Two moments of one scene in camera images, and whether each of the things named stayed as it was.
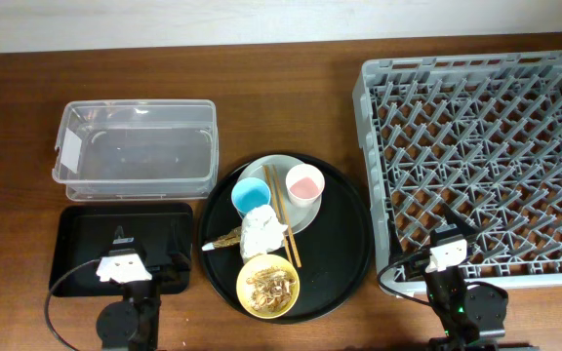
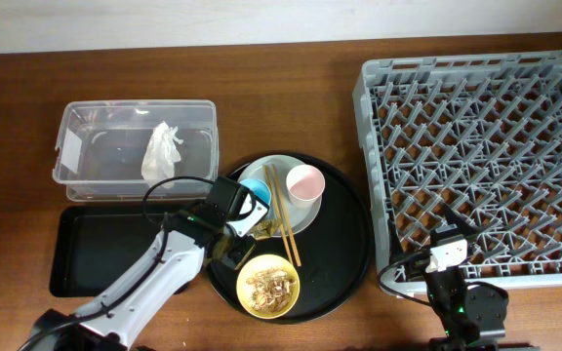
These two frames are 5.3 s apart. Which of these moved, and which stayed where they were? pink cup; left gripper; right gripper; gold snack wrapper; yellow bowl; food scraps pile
Moved: left gripper; gold snack wrapper
Stayed: yellow bowl; pink cup; food scraps pile; right gripper
